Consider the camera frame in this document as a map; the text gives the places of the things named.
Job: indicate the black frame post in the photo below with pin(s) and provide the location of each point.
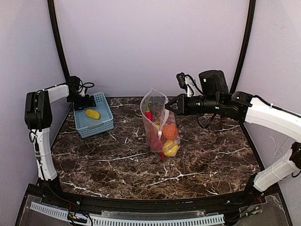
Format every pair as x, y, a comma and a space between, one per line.
57, 38
244, 46

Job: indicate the yellow round fruit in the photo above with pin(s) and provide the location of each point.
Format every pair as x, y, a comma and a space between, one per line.
170, 148

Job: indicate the blue plastic basket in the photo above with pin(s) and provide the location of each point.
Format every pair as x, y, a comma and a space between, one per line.
87, 126

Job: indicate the white slotted cable duct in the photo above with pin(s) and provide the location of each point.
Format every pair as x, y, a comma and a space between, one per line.
113, 218

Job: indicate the yellow banana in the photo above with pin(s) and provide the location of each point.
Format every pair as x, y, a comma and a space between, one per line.
93, 114

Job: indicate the black right frame post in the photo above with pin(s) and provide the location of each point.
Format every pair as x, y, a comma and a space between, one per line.
244, 46

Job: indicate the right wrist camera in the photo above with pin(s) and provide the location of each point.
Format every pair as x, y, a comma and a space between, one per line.
186, 83

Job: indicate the orange fruit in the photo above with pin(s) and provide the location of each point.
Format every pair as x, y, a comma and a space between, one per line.
170, 132

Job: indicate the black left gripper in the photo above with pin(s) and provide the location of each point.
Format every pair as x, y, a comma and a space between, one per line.
87, 101

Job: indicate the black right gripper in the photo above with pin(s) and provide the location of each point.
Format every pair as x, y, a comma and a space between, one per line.
181, 105

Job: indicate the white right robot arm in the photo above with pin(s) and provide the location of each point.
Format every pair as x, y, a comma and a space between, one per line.
215, 99

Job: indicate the red fruit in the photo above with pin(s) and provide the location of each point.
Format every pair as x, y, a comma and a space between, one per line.
155, 142

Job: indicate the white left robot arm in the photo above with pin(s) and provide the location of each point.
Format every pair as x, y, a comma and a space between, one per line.
38, 118

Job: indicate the clear zip top bag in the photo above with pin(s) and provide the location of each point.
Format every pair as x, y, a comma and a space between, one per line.
153, 109

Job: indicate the black front table rail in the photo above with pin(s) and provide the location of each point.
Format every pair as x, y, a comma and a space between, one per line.
229, 204

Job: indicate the black left frame post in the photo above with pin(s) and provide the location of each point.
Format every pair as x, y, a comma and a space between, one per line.
57, 38

